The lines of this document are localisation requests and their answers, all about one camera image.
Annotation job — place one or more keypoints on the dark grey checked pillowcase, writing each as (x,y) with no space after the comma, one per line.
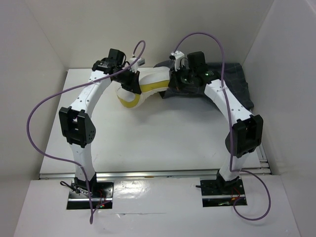
(235,80)

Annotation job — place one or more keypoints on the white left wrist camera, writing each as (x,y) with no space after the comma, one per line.
(136,65)

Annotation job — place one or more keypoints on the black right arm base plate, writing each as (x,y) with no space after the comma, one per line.
(213,196)

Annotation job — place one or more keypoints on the white pillow with yellow edge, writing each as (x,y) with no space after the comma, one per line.
(151,81)

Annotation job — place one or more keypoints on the aluminium frame rail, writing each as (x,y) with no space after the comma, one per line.
(146,163)

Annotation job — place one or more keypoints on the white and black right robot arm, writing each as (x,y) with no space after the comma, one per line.
(245,128)

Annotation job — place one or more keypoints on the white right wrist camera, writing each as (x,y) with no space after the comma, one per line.
(177,57)

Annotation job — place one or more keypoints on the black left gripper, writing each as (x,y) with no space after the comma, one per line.
(134,85)

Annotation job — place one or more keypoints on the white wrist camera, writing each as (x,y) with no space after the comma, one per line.
(136,65)
(177,57)

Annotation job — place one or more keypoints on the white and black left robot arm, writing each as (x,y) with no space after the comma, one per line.
(75,120)

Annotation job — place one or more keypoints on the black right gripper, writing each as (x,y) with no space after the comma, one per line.
(174,82)

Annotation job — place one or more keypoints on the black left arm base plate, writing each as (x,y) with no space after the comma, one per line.
(78,197)

